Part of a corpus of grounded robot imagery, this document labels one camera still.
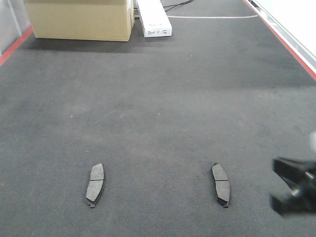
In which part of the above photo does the black conveyor belt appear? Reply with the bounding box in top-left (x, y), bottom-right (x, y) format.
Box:
top-left (0, 0), bottom-right (316, 237)

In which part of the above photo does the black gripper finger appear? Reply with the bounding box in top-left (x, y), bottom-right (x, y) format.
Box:
top-left (272, 157), bottom-right (316, 190)
top-left (270, 191), bottom-right (316, 215)

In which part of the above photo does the white side panel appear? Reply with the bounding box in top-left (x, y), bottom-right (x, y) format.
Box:
top-left (255, 0), bottom-right (316, 70)

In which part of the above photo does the long white box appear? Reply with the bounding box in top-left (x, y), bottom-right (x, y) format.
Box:
top-left (136, 0), bottom-right (172, 38)

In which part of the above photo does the cardboard box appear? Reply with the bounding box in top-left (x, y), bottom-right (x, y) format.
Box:
top-left (24, 0), bottom-right (134, 42)

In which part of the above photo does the grey brake pad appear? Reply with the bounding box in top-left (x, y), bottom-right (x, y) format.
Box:
top-left (210, 163), bottom-right (231, 208)
top-left (86, 163), bottom-right (106, 208)

